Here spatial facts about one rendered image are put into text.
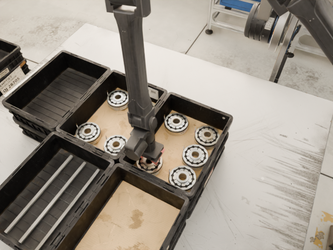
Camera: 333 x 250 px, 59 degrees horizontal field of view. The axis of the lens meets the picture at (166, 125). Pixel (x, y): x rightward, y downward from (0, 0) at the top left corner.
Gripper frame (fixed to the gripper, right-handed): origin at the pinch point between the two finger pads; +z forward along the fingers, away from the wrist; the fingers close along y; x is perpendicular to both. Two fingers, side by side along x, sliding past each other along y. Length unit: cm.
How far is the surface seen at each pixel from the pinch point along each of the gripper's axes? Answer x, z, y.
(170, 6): 226, 88, -111
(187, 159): 7.4, 1.2, 12.8
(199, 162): 8.3, 1.1, 17.5
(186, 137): 18.7, 4.2, 7.0
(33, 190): -30.0, 3.9, -33.1
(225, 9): 201, 58, -39
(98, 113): 11.6, 4.0, -33.8
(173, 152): 9.3, 4.1, 5.7
